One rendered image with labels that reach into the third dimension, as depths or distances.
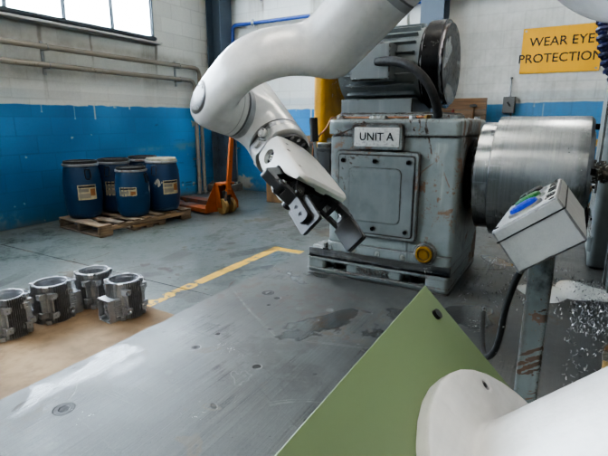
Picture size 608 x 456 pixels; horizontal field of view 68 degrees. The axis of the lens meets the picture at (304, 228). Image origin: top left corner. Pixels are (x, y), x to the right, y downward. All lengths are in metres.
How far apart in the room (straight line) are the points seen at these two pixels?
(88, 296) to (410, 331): 2.50
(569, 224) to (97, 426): 0.56
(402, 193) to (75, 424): 0.69
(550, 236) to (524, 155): 0.46
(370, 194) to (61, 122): 5.41
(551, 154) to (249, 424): 0.69
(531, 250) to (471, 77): 5.85
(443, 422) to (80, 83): 6.20
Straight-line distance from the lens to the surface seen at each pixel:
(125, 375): 0.73
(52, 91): 6.14
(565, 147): 0.95
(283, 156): 0.58
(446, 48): 1.04
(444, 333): 0.37
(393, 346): 0.30
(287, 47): 0.62
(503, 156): 0.95
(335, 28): 0.61
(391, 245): 1.01
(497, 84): 6.27
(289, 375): 0.68
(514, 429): 0.29
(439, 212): 0.96
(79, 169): 5.37
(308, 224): 0.52
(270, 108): 0.68
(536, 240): 0.50
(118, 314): 2.56
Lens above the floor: 1.16
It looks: 13 degrees down
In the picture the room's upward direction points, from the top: straight up
